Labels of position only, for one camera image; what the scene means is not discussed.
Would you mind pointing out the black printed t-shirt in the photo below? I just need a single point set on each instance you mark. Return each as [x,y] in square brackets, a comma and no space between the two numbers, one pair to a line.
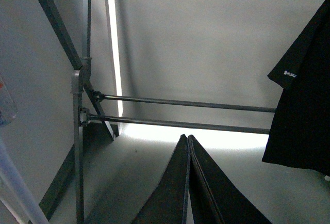
[299,133]

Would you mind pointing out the metal rack rod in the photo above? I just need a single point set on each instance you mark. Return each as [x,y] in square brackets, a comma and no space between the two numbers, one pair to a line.
[87,117]
[100,97]

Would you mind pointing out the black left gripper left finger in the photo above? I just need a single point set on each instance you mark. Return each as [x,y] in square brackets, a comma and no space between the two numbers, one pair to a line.
[168,202]

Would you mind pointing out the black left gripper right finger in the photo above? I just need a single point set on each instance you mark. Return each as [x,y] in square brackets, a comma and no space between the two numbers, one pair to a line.
[214,198]

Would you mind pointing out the upper metal rack rod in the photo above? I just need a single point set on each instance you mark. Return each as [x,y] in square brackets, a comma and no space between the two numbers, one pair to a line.
[100,97]

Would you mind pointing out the bright ceiling light strip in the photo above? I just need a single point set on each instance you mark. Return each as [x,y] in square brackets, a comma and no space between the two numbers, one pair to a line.
[115,46]

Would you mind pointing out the lower metal rack rod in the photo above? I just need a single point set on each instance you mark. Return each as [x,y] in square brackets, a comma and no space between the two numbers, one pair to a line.
[87,117]

